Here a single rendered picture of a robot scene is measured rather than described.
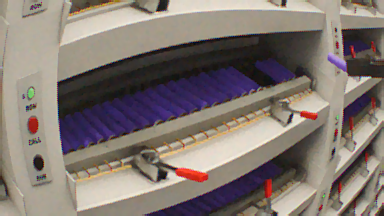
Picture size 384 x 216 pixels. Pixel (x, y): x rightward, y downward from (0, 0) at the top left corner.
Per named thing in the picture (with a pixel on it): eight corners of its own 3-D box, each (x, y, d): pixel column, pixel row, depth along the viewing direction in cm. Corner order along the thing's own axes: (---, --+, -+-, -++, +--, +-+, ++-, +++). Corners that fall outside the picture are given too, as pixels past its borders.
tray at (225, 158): (324, 123, 101) (335, 81, 96) (77, 233, 57) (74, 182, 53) (256, 71, 111) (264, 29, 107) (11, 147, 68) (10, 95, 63)
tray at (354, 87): (387, 75, 151) (393, 44, 144) (339, 112, 107) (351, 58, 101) (353, 47, 161) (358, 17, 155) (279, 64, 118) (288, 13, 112)
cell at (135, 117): (118, 108, 79) (151, 135, 75) (109, 111, 77) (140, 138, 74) (120, 95, 78) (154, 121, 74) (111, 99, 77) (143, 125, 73)
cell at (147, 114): (129, 104, 80) (163, 131, 77) (119, 108, 79) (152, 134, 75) (131, 92, 79) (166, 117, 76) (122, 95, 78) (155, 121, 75)
